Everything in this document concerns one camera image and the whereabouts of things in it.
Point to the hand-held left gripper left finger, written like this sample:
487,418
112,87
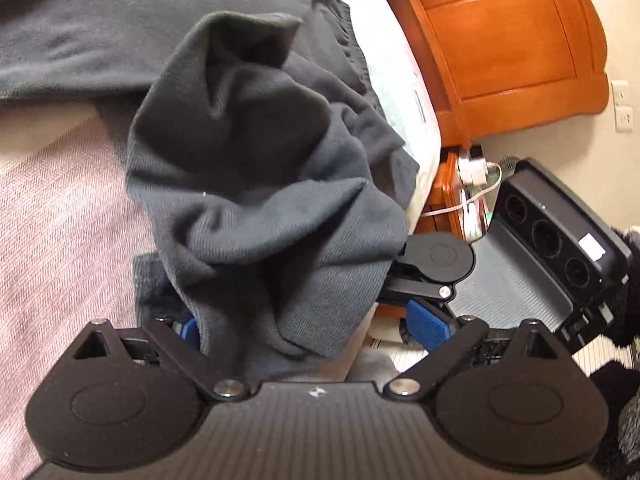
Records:
187,331

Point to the dark grey pants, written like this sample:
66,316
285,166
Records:
250,185

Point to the black plug adapter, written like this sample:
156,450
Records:
476,151

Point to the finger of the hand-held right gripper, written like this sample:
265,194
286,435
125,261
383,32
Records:
415,292

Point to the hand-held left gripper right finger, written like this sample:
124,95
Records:
425,327

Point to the patchwork floral bedsheet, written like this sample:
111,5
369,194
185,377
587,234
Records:
60,210

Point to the green desk fan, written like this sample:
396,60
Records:
507,164

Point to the white charger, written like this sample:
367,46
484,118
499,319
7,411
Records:
475,172

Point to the person's black fleece jacket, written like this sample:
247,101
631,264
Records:
617,390

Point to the wooden nightstand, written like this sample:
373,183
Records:
445,190

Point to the wooden headboard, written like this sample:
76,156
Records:
500,35

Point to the white wall socket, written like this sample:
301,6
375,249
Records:
622,107

